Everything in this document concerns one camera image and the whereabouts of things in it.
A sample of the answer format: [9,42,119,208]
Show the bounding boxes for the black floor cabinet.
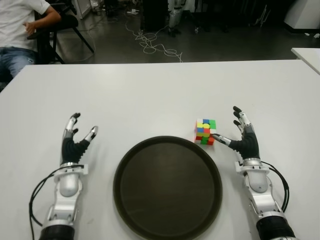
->
[141,0,171,32]

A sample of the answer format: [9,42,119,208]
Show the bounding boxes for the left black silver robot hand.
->
[59,112,99,166]

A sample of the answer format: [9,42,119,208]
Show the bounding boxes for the multicoloured Rubik's cube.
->
[193,117,217,146]

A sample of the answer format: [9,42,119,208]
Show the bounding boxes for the white framed panel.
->
[72,0,92,20]

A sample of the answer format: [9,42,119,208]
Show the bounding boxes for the folded silver stand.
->
[254,9,267,28]

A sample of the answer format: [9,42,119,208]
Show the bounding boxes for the black chair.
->
[27,0,96,65]

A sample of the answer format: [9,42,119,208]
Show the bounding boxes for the white cabinet with black base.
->
[283,0,320,33]

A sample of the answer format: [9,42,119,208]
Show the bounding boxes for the seated person in white shirt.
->
[0,0,62,83]

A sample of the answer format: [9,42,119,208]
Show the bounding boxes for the left arm black cables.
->
[28,171,57,227]

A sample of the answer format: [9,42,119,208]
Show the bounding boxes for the white side table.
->
[291,47,320,76]

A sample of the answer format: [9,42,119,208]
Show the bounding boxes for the dark round plate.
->
[112,135,223,240]

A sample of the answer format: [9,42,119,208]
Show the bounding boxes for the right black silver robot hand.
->
[211,105,262,162]

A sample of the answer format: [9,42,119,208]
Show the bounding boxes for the tangled white floor cable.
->
[124,18,184,63]

